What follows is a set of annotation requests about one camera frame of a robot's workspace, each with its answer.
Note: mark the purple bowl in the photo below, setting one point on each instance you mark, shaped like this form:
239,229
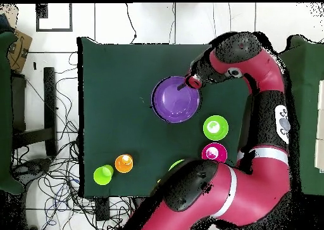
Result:
174,100

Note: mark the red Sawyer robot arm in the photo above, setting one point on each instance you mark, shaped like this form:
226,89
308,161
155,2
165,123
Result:
253,189

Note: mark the small green bowl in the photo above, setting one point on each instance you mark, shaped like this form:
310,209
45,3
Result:
216,132

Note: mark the dark green table cloth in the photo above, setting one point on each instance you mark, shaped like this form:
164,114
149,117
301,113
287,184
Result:
116,88

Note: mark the pink bowl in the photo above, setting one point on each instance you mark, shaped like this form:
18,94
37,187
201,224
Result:
215,151

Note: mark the large green bowl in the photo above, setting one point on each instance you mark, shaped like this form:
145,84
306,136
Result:
176,164

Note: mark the orange cup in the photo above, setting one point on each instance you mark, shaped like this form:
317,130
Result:
122,165

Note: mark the green cloth side table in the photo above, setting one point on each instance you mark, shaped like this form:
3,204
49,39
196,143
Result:
308,113
5,113

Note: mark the lime yellow cup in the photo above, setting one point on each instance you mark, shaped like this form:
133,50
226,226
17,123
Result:
101,176

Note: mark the white box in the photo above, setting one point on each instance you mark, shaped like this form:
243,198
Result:
320,138

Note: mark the black power strip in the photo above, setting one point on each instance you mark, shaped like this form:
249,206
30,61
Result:
102,211

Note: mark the cardboard box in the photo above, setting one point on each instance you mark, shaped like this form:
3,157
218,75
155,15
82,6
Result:
19,50

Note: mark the black caster base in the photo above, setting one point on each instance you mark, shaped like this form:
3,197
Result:
33,166

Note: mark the black stand frame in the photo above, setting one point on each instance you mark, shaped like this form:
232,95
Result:
49,100

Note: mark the black square frame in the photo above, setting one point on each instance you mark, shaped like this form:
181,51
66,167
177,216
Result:
37,24

